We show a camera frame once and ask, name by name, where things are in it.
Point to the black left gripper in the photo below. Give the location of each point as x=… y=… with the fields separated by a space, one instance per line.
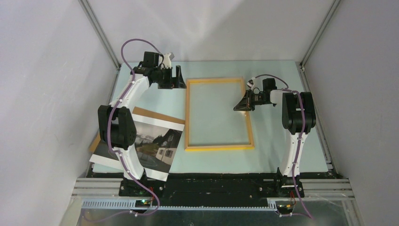
x=176 y=82

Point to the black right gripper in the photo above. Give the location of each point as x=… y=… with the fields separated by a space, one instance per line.
x=245 y=104

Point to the yellow wooden picture frame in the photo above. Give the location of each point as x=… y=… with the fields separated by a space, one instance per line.
x=211 y=124

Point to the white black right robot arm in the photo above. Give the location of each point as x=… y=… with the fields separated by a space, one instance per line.
x=298 y=118

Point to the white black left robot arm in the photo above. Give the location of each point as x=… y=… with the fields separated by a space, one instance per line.
x=116 y=124

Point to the mountain landscape photo print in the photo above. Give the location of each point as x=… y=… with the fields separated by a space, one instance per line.
x=156 y=145

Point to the brown cardboard backing board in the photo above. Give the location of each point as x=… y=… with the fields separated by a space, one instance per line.
x=141 y=112

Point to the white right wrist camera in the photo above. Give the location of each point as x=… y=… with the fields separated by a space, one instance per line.
x=251 y=84

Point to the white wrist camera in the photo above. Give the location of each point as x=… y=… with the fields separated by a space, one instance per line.
x=251 y=84
x=166 y=60

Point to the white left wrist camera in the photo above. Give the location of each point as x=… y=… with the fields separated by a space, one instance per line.
x=166 y=60

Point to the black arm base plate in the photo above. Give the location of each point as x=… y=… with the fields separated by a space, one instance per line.
x=145 y=191

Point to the grey slotted cable duct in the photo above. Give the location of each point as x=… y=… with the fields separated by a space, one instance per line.
x=139 y=205

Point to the aluminium corner post left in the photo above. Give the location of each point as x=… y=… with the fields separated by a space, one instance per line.
x=96 y=25

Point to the aluminium corner post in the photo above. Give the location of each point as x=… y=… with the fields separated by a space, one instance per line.
x=96 y=25
x=319 y=33

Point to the aluminium front rail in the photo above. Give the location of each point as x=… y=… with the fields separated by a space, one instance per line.
x=173 y=190

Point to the aluminium corner post right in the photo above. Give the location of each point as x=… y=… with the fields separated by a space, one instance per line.
x=319 y=33

